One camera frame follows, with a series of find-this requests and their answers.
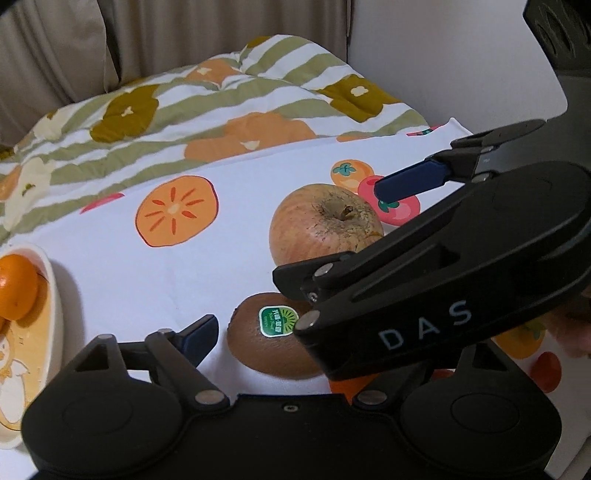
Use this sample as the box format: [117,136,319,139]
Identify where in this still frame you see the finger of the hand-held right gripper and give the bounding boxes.
[272,185,468,304]
[375,119,548,202]

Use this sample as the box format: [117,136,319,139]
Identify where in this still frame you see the brown kiwi with green sticker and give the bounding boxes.
[226,292,331,380]

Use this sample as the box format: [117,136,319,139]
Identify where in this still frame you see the black perforated panel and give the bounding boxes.
[523,0,591,72]

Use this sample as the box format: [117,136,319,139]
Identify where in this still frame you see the person's right hand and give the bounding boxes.
[547,284,591,361]

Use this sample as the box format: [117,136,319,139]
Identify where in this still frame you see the white persimmon print cloth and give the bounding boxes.
[0,117,591,416]

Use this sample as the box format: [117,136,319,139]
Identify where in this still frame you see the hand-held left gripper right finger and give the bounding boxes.
[353,346,481,411]

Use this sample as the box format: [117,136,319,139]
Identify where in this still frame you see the red yellow apple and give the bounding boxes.
[269,184,385,268]

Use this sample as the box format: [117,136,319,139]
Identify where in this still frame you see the beige curtain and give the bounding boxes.
[0,0,352,144]

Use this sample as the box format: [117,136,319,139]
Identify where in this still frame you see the white cartoon print bowl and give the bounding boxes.
[0,244,64,450]

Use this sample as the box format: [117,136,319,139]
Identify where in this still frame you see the striped floral blanket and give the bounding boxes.
[0,34,430,245]

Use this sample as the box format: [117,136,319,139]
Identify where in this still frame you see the orange mandarin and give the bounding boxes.
[0,254,38,320]

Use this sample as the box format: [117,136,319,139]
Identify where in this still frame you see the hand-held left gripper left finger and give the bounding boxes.
[69,315,230,411]

